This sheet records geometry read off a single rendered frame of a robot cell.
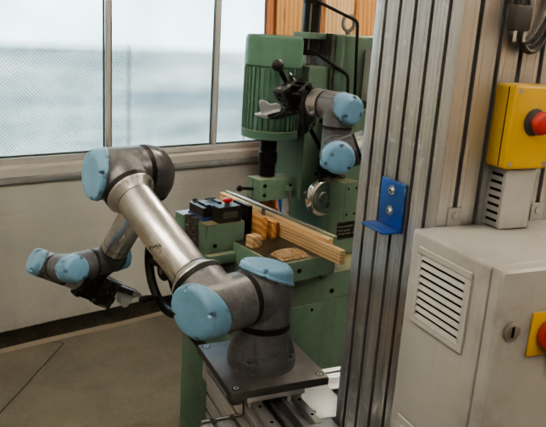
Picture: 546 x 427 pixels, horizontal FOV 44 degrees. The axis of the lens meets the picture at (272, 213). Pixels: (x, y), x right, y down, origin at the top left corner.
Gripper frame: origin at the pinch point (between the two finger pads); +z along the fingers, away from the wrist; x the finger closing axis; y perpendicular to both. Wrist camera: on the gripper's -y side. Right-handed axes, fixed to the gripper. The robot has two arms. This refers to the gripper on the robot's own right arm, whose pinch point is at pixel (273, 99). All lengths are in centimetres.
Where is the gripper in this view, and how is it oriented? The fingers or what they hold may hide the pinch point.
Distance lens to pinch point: 196.0
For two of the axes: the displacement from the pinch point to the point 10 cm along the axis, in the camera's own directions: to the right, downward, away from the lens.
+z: -5.8, -2.5, 7.7
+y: -4.5, -6.9, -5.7
